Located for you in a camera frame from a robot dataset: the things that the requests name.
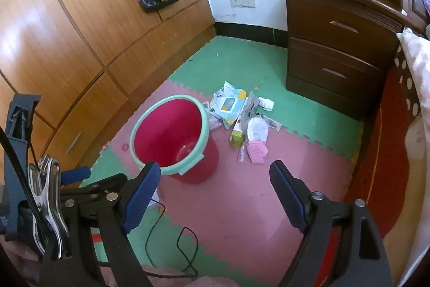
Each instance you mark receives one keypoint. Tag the red patterned blanket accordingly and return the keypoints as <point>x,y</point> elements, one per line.
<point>379,166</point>

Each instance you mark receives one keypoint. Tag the red bucket with green rim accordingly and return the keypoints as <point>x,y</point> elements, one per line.
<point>168,132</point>

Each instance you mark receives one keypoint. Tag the green pink foam puzzle mat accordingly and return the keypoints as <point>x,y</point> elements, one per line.
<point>235,206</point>

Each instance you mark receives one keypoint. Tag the pink plastic packet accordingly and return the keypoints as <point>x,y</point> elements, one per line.
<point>257,152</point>

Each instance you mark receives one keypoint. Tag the polka dot bedding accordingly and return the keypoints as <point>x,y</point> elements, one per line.
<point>418,65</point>

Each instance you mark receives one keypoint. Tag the white wall socket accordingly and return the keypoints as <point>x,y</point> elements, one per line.
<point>248,1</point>
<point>237,0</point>

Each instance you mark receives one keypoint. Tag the silver spring clip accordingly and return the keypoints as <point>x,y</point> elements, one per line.
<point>53,226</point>

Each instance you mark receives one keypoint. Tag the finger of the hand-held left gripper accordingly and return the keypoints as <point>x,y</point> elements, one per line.
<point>75,175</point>

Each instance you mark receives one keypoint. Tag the pink white small packet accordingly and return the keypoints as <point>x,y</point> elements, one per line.
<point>214,124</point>

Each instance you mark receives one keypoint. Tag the dark printed wrapper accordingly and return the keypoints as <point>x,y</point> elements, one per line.
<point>273,124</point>

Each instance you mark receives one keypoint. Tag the black handbag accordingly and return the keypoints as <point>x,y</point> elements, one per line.
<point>151,3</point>

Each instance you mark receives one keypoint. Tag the white crumpled tissue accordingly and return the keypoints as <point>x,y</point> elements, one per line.
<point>265,102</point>

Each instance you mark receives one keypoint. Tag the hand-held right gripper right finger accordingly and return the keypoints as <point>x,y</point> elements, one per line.
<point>289,199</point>

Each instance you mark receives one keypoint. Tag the clear white plastic bag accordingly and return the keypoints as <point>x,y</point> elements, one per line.
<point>257,129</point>

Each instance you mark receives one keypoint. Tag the dark wooden nightstand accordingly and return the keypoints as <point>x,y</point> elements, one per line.
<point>336,48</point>

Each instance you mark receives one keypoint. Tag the wooden wardrobe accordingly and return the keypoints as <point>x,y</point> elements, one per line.
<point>84,38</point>

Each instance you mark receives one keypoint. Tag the small clear wrapper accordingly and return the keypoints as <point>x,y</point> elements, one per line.
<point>241,154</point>

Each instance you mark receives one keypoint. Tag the person's left hand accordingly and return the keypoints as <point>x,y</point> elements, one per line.
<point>20,256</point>

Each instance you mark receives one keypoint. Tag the colourful wet wipes packet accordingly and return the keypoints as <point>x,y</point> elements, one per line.
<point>226,107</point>

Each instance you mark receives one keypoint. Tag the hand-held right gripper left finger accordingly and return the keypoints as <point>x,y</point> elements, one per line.
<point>142,196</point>

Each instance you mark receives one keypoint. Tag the grey foil wrapper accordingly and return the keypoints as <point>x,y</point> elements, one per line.
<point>250,105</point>

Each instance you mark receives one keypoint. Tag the yellow green carton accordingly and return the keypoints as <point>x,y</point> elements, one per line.
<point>237,135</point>

